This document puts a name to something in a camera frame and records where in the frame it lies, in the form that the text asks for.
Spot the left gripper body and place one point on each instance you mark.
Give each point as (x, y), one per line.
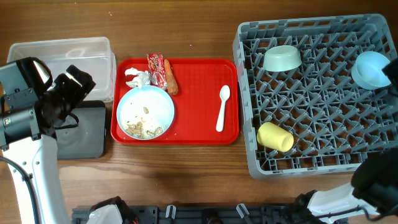
(68, 94)

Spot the white plastic spoon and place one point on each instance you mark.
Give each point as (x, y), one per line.
(224, 96)

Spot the yellow cup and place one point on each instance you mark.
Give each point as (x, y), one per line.
(272, 136)

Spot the green bowl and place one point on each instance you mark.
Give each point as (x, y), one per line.
(282, 58)

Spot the light blue bowl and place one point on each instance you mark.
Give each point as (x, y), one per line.
(367, 71)

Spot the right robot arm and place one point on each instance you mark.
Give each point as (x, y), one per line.
(372, 192)

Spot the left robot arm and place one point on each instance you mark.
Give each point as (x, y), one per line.
(33, 108)

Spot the grey dishwasher rack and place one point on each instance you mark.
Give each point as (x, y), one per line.
(336, 125)

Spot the clear plastic bin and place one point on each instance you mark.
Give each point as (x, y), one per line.
(92, 55)

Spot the black tray bin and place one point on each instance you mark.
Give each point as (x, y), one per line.
(87, 139)

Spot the crumpled white tissue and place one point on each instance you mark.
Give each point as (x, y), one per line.
(140, 78)

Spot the light blue plate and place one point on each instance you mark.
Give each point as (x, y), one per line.
(145, 113)

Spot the red snack wrapper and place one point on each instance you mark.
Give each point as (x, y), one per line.
(157, 70)

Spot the orange carrot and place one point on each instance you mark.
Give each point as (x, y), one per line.
(172, 86)

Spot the red serving tray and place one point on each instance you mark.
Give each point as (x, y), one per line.
(197, 103)

